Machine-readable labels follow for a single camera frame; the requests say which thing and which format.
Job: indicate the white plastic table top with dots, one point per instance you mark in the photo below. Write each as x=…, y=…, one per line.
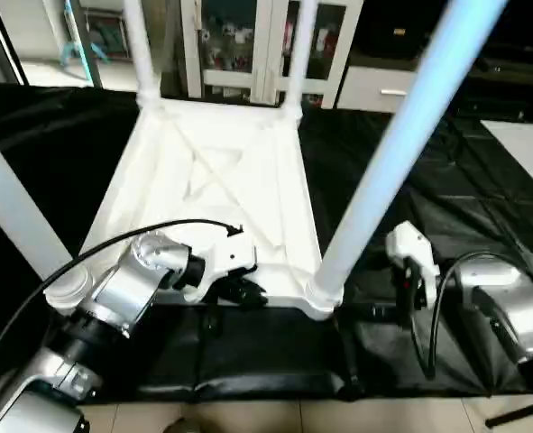
x=221, y=153

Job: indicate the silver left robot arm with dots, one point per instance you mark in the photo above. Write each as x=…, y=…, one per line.
x=140, y=271

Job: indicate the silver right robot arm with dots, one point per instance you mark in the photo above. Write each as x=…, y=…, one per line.
x=514, y=311

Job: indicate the black work mat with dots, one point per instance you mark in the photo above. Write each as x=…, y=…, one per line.
x=482, y=207

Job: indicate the black tripod leg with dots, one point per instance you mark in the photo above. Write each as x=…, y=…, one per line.
x=519, y=417

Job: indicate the white flat board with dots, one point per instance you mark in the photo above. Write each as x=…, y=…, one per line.
x=528, y=153

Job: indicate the white drawer unit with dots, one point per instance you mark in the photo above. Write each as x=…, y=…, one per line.
x=365, y=90

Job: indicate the white glass door cabinet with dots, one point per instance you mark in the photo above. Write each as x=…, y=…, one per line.
x=261, y=54

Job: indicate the light blue stand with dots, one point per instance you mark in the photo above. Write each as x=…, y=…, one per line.
x=77, y=41

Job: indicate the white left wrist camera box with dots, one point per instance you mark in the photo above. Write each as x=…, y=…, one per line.
x=221, y=257

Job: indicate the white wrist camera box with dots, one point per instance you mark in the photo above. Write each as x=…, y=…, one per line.
x=410, y=248
x=221, y=257

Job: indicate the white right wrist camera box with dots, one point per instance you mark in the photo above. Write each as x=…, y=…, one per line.
x=410, y=248

